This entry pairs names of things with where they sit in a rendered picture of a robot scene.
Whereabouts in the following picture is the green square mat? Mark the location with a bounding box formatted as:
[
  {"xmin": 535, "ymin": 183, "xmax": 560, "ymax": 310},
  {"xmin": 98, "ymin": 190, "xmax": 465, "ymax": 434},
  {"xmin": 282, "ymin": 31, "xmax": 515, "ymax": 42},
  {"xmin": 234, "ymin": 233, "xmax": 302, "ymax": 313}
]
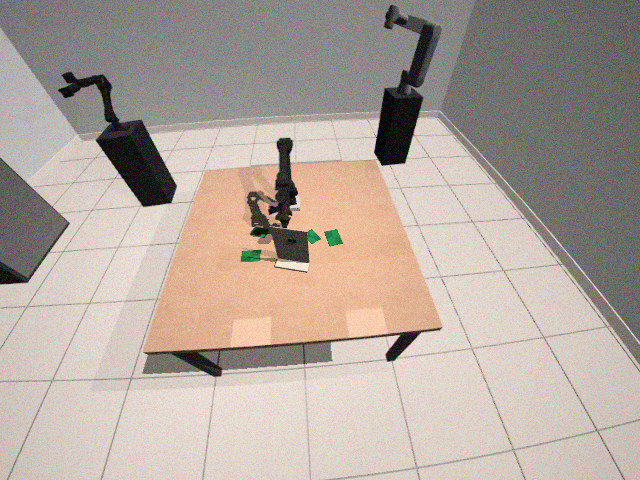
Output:
[{"xmin": 241, "ymin": 250, "xmax": 261, "ymax": 262}]

